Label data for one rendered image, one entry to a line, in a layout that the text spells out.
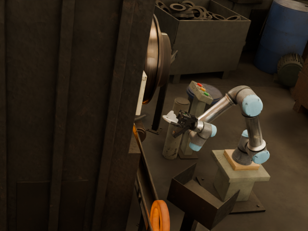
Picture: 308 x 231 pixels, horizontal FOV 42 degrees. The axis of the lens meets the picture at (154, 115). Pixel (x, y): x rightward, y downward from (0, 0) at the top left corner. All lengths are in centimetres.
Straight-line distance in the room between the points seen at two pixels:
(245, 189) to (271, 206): 28
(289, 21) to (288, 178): 239
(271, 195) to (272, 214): 22
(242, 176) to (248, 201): 32
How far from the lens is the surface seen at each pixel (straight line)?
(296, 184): 350
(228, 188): 291
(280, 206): 320
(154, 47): 186
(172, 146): 319
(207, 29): 445
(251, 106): 239
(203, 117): 254
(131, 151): 177
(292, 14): 531
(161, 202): 168
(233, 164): 283
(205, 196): 206
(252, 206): 306
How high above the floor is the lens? 190
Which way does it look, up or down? 30 degrees down
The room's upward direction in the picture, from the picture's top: 12 degrees clockwise
